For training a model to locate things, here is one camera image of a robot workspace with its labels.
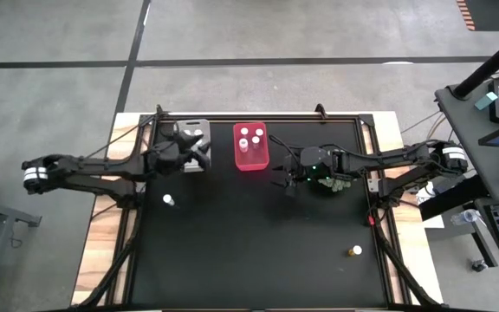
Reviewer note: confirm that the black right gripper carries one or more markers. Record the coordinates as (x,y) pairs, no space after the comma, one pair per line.
(306,167)

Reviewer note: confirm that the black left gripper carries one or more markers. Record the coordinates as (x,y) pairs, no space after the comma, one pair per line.
(182,149)

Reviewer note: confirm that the clear bottle with white cap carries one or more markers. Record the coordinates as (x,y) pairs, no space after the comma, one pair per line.
(259,132)

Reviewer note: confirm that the orange bottle with white cap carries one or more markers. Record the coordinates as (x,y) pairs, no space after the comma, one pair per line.
(356,250)

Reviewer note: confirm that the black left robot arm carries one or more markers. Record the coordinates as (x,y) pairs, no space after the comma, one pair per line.
(102,165)

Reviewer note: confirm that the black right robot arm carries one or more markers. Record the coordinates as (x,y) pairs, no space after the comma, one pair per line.
(388,158)

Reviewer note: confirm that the pink plastic bin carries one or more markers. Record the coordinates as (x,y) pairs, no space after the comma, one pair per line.
(251,160)

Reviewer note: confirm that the green succulent in patterned pot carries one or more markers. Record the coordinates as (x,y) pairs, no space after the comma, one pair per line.
(338,185)

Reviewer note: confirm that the red connector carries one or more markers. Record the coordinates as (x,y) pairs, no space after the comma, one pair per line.
(371,220)

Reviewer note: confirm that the white paper sheet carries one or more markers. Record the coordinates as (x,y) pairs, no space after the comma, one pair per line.
(433,221)

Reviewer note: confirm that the grey side desk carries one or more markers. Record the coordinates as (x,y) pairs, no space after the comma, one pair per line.
(462,130)

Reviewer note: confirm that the clear water bottle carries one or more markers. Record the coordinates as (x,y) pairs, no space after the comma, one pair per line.
(466,216)

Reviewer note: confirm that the black desk leg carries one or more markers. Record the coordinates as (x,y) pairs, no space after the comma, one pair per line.
(485,247)

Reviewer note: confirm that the black caster wheel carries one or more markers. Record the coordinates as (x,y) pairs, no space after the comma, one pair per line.
(479,265)

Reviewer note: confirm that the teal block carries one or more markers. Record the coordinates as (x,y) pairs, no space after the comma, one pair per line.
(486,101)

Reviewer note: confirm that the black pole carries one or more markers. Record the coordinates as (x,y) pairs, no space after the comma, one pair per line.
(487,67)

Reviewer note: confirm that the dark mat with striped edge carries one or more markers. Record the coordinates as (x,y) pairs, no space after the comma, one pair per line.
(492,13)

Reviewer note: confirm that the black aluminium table frame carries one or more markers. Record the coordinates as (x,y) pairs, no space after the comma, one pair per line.
(223,118)

